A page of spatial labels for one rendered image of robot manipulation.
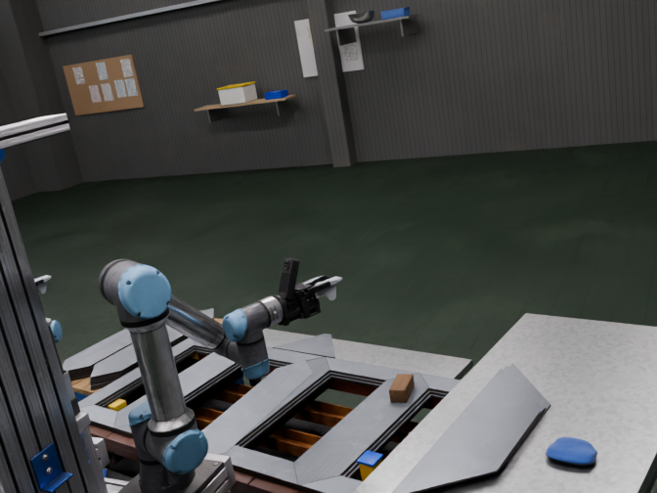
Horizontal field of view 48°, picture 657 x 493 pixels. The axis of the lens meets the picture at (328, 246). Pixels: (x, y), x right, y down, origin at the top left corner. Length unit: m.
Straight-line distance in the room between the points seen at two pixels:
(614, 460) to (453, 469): 0.38
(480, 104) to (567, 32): 1.46
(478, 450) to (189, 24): 11.18
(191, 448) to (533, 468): 0.83
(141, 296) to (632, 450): 1.22
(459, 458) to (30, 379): 1.06
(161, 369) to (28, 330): 0.33
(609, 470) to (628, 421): 0.22
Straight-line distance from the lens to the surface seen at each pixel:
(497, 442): 1.98
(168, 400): 1.87
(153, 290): 1.75
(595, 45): 10.36
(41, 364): 1.95
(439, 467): 1.91
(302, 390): 2.86
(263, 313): 1.96
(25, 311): 1.91
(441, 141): 10.99
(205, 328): 2.02
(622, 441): 2.03
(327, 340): 3.36
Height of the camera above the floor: 2.15
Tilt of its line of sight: 17 degrees down
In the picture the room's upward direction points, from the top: 10 degrees counter-clockwise
